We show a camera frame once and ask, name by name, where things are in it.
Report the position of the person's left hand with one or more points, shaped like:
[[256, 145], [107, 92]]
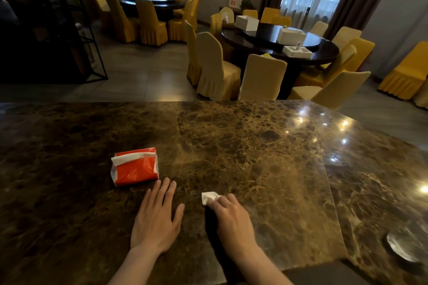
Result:
[[154, 224]]

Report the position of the person's right hand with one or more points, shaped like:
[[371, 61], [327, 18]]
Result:
[[234, 228]]

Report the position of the person's right thumb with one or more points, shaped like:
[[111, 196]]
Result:
[[214, 210]]

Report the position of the person's left little finger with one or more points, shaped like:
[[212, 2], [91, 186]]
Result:
[[144, 204]]

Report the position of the person's left thumb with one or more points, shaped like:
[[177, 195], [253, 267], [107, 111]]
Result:
[[179, 214]]

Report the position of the person's left middle finger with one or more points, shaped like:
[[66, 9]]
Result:
[[163, 193]]

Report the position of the white tissue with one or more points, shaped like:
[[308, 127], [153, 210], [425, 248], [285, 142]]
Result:
[[209, 197]]

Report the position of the person's left forearm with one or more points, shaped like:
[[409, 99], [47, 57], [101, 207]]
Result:
[[137, 268]]

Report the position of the person's right forearm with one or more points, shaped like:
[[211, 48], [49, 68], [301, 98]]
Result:
[[260, 266]]

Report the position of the red tissue packet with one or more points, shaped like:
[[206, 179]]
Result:
[[135, 168]]

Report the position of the group of covered dining chairs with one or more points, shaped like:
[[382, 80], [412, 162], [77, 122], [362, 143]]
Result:
[[148, 24], [215, 67]]

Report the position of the flat white box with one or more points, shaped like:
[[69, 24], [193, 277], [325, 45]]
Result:
[[297, 52]]

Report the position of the open white box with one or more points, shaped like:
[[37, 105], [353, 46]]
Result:
[[246, 23]]

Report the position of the tall white box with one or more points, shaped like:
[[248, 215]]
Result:
[[291, 37]]

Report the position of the round metal dish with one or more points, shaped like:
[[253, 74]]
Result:
[[401, 247]]

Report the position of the black metal shelf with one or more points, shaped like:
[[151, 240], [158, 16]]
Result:
[[50, 34]]

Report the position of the red and white sign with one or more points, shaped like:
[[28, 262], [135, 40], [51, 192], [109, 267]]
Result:
[[235, 1]]

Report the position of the small green plant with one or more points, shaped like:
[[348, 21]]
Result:
[[247, 4]]

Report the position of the single yellow skirted chair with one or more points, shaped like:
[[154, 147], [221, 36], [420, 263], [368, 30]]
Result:
[[422, 96], [406, 74]]

